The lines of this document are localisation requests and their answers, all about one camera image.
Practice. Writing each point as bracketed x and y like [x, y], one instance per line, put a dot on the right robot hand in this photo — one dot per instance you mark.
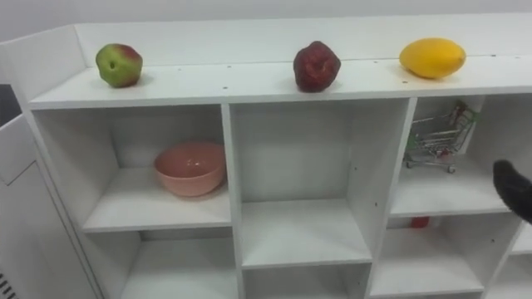
[513, 191]

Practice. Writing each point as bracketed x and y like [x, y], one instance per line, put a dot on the miniature metal shopping cart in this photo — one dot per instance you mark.
[438, 139]

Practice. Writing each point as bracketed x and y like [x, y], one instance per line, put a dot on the small red object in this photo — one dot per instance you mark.
[420, 222]

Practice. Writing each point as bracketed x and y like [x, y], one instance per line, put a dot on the yellow lemon soft toy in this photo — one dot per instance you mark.
[432, 57]

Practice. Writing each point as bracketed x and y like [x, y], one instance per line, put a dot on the white shelf unit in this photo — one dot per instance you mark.
[299, 232]

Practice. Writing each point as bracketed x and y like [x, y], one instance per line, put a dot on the dark red apple soft toy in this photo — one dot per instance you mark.
[316, 66]

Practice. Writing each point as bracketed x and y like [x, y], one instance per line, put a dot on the pink bowl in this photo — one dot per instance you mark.
[190, 168]

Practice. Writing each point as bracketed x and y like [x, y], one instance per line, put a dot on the green apple soft toy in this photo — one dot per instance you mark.
[118, 65]

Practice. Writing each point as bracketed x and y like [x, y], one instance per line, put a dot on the white cabinet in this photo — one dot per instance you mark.
[29, 224]

